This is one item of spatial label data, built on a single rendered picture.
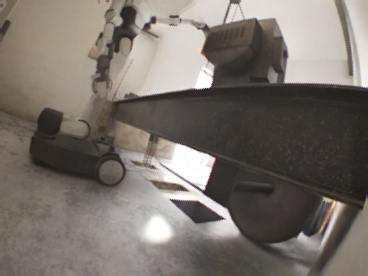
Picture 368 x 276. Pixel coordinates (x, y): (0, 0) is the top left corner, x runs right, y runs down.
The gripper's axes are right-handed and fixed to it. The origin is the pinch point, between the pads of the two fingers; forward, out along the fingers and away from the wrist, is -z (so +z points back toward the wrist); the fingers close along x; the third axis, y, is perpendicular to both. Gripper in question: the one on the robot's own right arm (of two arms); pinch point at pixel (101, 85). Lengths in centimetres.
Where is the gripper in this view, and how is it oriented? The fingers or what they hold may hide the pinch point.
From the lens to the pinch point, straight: 107.7
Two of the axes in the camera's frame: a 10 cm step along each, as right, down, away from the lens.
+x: 9.8, 0.1, -2.2
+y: 2.2, -0.4, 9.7
